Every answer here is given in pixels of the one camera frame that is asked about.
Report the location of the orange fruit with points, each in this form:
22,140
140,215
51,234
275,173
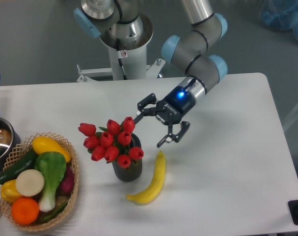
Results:
25,211

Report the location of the green bok choy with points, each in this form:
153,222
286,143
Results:
52,166

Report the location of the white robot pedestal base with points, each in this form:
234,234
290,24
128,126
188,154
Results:
127,50

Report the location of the yellow squash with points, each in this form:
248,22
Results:
44,144

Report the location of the woven wicker basket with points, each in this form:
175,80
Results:
69,199

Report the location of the green chili pepper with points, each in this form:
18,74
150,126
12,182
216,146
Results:
53,214

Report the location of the white round radish slice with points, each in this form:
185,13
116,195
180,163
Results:
29,183

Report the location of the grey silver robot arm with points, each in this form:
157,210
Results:
96,17

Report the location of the purple sweet potato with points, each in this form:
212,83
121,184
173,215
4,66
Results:
67,184

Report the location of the dark grey ribbed vase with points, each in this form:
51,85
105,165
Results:
129,169

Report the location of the blue plastic bag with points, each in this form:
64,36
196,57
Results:
280,15

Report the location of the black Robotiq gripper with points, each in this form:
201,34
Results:
169,111

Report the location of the red tulip bouquet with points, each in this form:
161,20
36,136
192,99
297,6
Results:
113,143

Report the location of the yellow bell pepper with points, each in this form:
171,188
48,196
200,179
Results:
9,192

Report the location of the yellow banana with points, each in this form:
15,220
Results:
153,189

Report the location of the dark green cucumber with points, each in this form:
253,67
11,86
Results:
26,162

